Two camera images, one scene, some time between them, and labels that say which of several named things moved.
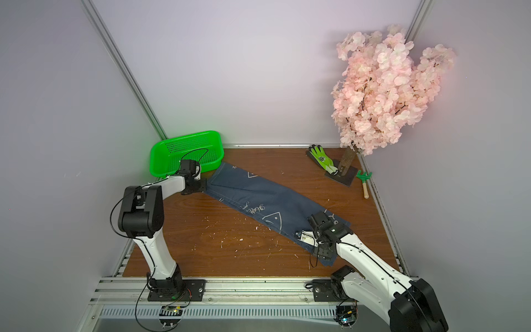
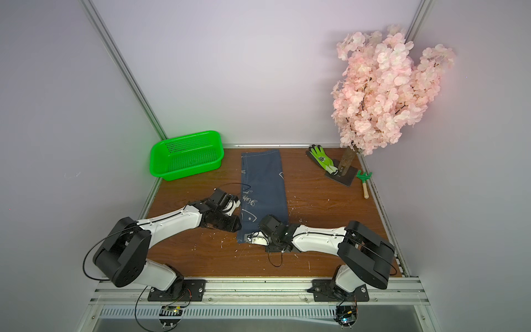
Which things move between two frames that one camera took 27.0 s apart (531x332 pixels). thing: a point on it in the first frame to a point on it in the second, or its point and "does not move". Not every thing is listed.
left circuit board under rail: [170, 315] does not move
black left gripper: [204, 185] to [234, 225]
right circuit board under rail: [346, 315] does not move
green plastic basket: [205, 147] does not move
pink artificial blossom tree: [384, 87] does not move
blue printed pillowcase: [276, 206] to [263, 191]
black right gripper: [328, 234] to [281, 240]
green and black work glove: [317, 153] does not move
